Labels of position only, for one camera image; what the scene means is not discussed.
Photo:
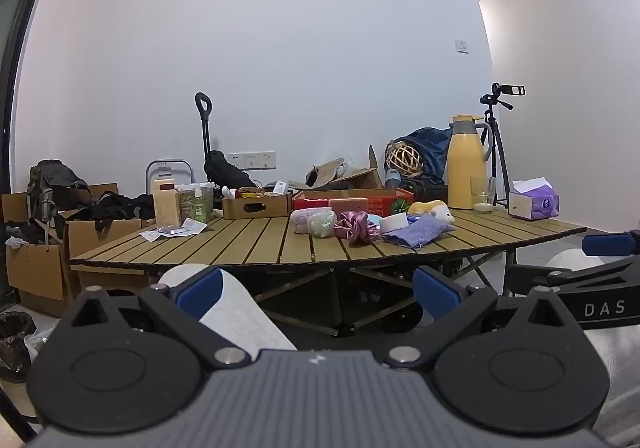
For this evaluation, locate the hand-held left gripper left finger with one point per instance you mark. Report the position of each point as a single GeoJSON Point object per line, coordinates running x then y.
{"type": "Point", "coordinates": [200, 290]}

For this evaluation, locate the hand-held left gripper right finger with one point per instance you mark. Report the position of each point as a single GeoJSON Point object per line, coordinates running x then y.
{"type": "Point", "coordinates": [435, 293]}

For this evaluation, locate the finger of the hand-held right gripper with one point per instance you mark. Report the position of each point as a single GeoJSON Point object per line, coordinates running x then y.
{"type": "Point", "coordinates": [607, 244]}
{"type": "Point", "coordinates": [540, 278]}

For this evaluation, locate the purple knitted cloth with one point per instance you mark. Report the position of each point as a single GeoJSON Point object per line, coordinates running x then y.
{"type": "Point", "coordinates": [417, 232]}

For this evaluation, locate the white sponge block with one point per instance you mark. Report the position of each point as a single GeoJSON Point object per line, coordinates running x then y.
{"type": "Point", "coordinates": [395, 223]}

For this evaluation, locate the yellow white plush dog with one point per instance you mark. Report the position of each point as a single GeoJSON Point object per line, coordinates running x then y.
{"type": "Point", "coordinates": [430, 208]}

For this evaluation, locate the red cardboard box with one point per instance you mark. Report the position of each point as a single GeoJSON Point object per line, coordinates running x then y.
{"type": "Point", "coordinates": [382, 203]}

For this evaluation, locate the pink satin scrunchie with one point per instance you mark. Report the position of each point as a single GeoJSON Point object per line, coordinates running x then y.
{"type": "Point", "coordinates": [352, 227]}

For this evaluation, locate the lilac towel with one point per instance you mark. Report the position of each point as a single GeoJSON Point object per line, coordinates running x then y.
{"type": "Point", "coordinates": [300, 222]}

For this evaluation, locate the shiny greenish ball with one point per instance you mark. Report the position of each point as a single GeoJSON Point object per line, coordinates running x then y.
{"type": "Point", "coordinates": [322, 224]}

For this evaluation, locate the person's left leg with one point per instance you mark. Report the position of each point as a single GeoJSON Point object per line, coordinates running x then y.
{"type": "Point", "coordinates": [240, 313]}

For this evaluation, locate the silver foil packet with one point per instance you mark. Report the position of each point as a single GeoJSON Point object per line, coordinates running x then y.
{"type": "Point", "coordinates": [170, 229]}

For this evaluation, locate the white plastic wrapper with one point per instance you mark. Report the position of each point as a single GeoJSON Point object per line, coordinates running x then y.
{"type": "Point", "coordinates": [152, 234]}

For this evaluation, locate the purple tissue box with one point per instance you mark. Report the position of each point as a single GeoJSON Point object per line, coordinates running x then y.
{"type": "Point", "coordinates": [537, 203]}

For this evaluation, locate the green spray bottle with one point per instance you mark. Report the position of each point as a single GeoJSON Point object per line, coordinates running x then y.
{"type": "Point", "coordinates": [200, 210]}

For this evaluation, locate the clear grain container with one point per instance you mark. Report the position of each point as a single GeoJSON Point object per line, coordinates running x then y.
{"type": "Point", "coordinates": [186, 203]}

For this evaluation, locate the tan wooden box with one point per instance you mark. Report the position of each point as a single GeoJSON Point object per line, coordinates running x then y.
{"type": "Point", "coordinates": [165, 208]}

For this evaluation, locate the glass cup with candle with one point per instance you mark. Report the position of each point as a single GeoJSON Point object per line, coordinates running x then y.
{"type": "Point", "coordinates": [482, 200]}

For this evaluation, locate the white plastic bottle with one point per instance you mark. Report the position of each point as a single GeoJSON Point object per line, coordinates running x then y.
{"type": "Point", "coordinates": [227, 191]}

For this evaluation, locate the yellow packet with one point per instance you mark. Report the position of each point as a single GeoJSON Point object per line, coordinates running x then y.
{"type": "Point", "coordinates": [250, 194]}

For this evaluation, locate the black clothes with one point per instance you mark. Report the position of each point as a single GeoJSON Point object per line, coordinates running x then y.
{"type": "Point", "coordinates": [117, 205]}

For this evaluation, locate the black trolley bag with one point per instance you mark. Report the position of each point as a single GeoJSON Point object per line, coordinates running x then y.
{"type": "Point", "coordinates": [225, 173]}

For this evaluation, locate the brown sponge block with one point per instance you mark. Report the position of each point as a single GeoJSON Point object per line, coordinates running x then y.
{"type": "Point", "coordinates": [348, 205]}

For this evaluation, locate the blue water bottle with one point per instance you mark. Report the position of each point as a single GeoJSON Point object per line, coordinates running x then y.
{"type": "Point", "coordinates": [392, 177]}

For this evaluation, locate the yellow thermos jug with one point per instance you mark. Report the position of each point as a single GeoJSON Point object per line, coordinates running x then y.
{"type": "Point", "coordinates": [462, 168]}

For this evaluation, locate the white small carton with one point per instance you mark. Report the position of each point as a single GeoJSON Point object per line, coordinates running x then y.
{"type": "Point", "coordinates": [280, 187]}

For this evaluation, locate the silver folding stool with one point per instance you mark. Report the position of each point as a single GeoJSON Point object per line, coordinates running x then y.
{"type": "Point", "coordinates": [167, 161]}

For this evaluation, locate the wicker ball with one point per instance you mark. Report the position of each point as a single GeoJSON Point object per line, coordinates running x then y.
{"type": "Point", "coordinates": [406, 159]}

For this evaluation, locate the open brown cardboard box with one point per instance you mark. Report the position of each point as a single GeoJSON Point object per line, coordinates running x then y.
{"type": "Point", "coordinates": [360, 178]}

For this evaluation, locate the dark blue cloth bag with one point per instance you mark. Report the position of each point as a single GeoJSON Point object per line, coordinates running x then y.
{"type": "Point", "coordinates": [432, 148]}

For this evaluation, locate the black tripod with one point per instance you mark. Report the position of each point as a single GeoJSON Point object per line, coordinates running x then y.
{"type": "Point", "coordinates": [492, 128]}

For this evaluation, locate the beige cloth bag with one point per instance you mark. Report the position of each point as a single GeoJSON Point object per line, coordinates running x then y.
{"type": "Point", "coordinates": [327, 173]}

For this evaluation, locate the large brown cardboard box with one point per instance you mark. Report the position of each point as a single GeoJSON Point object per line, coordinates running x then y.
{"type": "Point", "coordinates": [35, 268]}

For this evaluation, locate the dark backpack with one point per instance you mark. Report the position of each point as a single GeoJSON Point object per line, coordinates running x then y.
{"type": "Point", "coordinates": [55, 188]}

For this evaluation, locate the black trash bag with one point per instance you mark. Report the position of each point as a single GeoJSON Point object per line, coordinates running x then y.
{"type": "Point", "coordinates": [15, 343]}

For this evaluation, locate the dark glass door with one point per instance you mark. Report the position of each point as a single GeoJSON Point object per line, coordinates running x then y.
{"type": "Point", "coordinates": [20, 53]}

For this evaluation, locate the black folding table frame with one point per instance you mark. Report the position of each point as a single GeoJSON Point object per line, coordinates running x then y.
{"type": "Point", "coordinates": [340, 303]}

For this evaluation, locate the white wall socket strip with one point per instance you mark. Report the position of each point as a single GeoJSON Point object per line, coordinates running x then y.
{"type": "Point", "coordinates": [255, 160]}

